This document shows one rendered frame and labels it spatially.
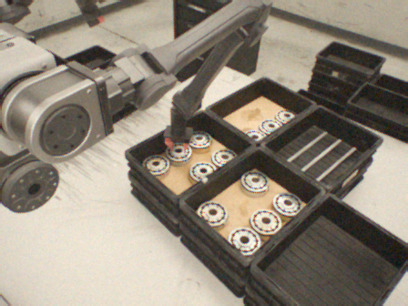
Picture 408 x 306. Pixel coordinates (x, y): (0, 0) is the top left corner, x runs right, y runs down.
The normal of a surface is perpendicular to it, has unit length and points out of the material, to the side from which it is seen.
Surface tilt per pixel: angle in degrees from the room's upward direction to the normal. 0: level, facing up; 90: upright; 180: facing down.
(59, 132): 90
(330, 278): 0
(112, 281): 0
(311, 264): 0
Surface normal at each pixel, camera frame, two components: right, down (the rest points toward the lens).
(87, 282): 0.04, -0.73
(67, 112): 0.78, 0.45
